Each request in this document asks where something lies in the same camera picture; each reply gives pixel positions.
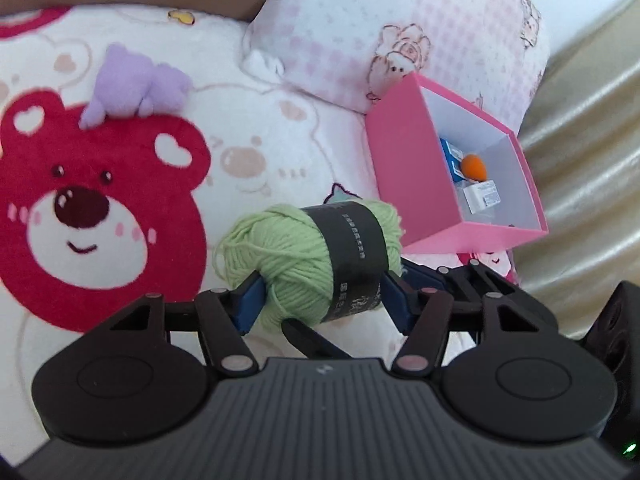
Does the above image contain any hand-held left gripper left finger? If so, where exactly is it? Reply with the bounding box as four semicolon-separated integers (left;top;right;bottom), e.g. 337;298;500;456
107;272;264;378

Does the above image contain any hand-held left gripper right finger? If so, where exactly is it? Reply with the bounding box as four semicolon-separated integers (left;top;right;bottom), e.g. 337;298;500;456
382;274;546;376

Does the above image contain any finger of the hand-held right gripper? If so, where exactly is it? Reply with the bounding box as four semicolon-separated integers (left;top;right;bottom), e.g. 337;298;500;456
401;258;558;333
281;317;353;361

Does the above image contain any green yarn ball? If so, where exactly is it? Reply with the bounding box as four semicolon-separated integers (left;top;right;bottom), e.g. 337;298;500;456
212;200;405;327

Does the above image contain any white wipes packet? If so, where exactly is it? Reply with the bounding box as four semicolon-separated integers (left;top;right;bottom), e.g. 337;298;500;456
462;181;501;214

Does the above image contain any pink cardboard box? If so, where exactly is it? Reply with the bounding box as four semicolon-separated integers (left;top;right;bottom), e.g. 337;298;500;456
364;72;550;252

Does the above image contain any orange egg-shaped ball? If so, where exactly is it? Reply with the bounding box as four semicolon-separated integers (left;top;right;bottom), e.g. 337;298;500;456
460;154;487;182

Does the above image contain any beige satin bedsheet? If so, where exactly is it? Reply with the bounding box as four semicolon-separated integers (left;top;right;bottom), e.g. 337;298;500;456
510;0;640;343

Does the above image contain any bear print blanket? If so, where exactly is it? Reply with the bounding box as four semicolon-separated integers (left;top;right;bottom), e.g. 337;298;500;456
0;5;518;461

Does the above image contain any purple plush toy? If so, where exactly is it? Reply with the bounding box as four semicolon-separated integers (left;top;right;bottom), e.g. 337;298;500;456
79;44;194;131

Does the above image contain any pink checkered pillow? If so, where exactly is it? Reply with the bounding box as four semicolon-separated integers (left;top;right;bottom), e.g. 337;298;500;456
242;0;551;136

